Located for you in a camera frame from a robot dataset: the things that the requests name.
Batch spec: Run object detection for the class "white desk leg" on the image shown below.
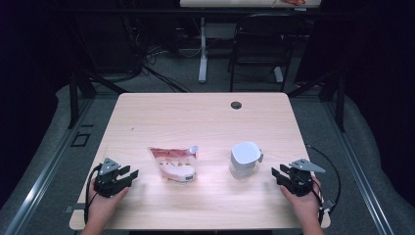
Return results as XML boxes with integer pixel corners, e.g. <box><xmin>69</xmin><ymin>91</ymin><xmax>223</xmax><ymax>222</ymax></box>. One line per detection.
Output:
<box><xmin>198</xmin><ymin>17</ymin><xmax>209</xmax><ymax>84</ymax></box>

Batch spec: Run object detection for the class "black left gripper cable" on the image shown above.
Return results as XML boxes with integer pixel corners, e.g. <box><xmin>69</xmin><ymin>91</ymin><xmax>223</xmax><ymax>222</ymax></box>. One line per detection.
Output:
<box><xmin>83</xmin><ymin>164</ymin><xmax>103</xmax><ymax>226</ymax></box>

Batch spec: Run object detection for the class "black folding chair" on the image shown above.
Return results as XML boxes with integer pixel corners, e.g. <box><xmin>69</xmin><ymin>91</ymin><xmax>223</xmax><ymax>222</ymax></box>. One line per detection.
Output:
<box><xmin>228</xmin><ymin>13</ymin><xmax>309</xmax><ymax>93</ymax></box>

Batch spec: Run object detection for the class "bundle of floor cables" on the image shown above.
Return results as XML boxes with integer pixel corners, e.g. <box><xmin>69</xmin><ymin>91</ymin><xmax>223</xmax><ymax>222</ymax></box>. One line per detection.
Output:
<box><xmin>123</xmin><ymin>16</ymin><xmax>194</xmax><ymax>94</ymax></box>

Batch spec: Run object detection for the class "grey tape piece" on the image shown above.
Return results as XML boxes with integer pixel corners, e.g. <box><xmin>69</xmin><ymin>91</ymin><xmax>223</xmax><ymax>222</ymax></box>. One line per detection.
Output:
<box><xmin>64</xmin><ymin>203</ymin><xmax>86</xmax><ymax>213</ymax></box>

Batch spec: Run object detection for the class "red and white spouted pouch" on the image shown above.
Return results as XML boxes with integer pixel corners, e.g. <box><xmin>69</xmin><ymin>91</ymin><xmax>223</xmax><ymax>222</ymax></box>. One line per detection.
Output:
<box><xmin>148</xmin><ymin>145</ymin><xmax>200</xmax><ymax>184</ymax></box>

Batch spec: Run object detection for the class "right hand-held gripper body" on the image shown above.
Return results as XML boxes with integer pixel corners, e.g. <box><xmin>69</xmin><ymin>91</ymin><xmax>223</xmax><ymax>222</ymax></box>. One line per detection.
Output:
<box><xmin>283</xmin><ymin>158</ymin><xmax>327</xmax><ymax>198</ymax></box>

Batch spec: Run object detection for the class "black metal stand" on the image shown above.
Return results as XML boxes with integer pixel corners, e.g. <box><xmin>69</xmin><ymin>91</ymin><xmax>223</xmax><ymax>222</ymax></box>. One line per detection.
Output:
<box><xmin>67</xmin><ymin>70</ymin><xmax>128</xmax><ymax>129</ymax></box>
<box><xmin>287</xmin><ymin>70</ymin><xmax>346</xmax><ymax>133</ymax></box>

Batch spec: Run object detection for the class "white lidded container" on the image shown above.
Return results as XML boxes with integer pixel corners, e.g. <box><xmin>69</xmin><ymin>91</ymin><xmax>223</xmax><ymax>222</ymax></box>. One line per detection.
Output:
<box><xmin>228</xmin><ymin>141</ymin><xmax>264</xmax><ymax>180</ymax></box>

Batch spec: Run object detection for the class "person's left hand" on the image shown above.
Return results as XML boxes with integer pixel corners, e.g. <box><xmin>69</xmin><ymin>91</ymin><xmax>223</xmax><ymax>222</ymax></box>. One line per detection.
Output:
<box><xmin>85</xmin><ymin>178</ymin><xmax>130</xmax><ymax>224</ymax></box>

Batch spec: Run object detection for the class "aluminium floor rail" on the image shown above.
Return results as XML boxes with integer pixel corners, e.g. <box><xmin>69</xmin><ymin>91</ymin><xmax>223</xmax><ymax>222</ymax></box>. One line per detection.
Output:
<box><xmin>321</xmin><ymin>97</ymin><xmax>395</xmax><ymax>235</ymax></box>
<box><xmin>4</xmin><ymin>97</ymin><xmax>96</xmax><ymax>235</ymax></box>

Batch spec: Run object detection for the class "person's right hand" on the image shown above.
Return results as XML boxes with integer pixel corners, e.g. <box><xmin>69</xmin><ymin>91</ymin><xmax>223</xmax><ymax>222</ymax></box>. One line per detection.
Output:
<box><xmin>279</xmin><ymin>177</ymin><xmax>322</xmax><ymax>226</ymax></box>

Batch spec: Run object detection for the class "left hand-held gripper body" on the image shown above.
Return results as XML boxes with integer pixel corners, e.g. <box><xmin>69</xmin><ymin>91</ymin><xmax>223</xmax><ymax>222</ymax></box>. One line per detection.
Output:
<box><xmin>93</xmin><ymin>158</ymin><xmax>131</xmax><ymax>199</ymax></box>

